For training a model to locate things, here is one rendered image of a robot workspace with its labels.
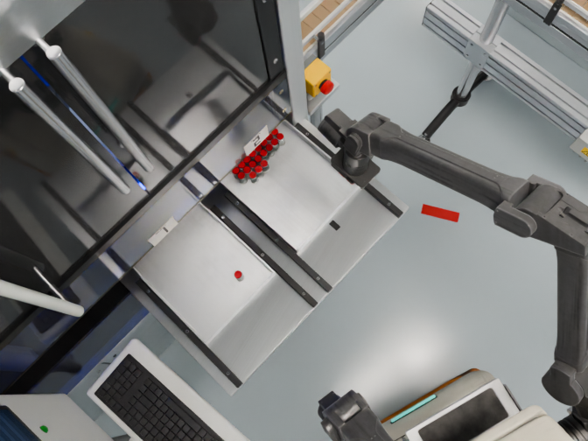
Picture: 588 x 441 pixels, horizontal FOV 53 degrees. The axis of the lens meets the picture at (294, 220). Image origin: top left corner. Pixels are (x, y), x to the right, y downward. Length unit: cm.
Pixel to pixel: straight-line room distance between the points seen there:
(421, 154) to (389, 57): 178
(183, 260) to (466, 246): 134
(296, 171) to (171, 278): 46
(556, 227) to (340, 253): 74
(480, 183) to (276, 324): 74
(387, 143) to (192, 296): 74
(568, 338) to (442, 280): 138
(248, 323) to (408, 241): 113
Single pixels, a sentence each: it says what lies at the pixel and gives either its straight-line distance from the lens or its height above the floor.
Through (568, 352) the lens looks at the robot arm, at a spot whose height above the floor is 131.
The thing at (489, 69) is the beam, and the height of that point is 47.
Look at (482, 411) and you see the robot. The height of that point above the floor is 104.
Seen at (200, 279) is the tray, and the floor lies 88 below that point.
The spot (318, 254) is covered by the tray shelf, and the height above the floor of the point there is 88.
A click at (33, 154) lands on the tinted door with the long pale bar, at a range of 102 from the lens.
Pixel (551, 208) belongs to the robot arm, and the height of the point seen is 152.
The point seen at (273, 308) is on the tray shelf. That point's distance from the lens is 159.
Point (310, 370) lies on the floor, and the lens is 245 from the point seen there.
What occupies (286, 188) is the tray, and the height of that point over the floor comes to 88.
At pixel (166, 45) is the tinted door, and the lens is 106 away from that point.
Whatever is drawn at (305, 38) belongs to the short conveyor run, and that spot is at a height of 97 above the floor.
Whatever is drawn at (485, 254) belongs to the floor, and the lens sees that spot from 260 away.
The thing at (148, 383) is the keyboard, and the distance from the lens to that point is 169.
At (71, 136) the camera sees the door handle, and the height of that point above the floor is 169.
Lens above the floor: 245
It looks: 74 degrees down
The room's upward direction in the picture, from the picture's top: 12 degrees counter-clockwise
